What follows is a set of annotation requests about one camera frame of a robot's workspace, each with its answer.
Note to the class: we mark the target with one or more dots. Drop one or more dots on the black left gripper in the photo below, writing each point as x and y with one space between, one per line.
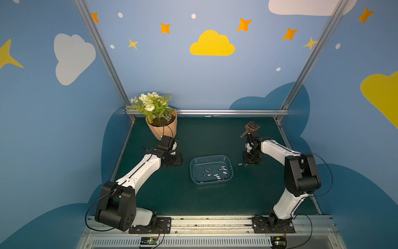
173 158

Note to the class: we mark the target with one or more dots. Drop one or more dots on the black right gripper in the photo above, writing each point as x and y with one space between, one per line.
252 154

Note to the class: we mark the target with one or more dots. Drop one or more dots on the teal plastic storage box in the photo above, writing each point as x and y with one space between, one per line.
210 170

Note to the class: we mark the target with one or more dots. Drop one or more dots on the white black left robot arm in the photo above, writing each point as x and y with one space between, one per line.
117 207

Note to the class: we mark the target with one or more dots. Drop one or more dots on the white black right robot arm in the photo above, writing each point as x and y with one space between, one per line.
301 176

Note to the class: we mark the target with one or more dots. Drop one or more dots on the terracotta ribbed flower pot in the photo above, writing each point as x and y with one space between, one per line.
160 129

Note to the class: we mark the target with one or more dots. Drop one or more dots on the brown grid brush tool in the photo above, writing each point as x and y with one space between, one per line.
250 127

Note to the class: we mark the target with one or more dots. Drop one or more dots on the artificial white flower plant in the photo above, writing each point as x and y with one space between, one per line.
155 107

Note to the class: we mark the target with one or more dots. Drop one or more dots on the left green circuit board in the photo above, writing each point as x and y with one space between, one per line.
148 241

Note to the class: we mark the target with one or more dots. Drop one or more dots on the green circuit board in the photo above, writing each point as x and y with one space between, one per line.
148 241
278 242

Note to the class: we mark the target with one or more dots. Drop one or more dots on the right green circuit board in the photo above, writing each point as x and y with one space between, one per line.
278 242

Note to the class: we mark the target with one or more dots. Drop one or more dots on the aluminium back frame rail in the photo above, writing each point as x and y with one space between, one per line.
232 112

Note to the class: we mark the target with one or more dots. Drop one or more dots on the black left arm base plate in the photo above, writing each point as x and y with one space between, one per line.
161 223

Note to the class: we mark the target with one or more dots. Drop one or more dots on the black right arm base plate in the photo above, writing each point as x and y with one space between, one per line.
271 224

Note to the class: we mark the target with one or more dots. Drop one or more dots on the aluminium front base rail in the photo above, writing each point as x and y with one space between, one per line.
218 232

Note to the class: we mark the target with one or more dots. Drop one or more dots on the aluminium right corner post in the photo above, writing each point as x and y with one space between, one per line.
324 37

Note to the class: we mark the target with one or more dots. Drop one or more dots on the aluminium corner post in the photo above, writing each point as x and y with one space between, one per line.
324 37
85 13

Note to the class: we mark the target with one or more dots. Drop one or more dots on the aluminium left corner post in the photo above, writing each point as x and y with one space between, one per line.
85 13

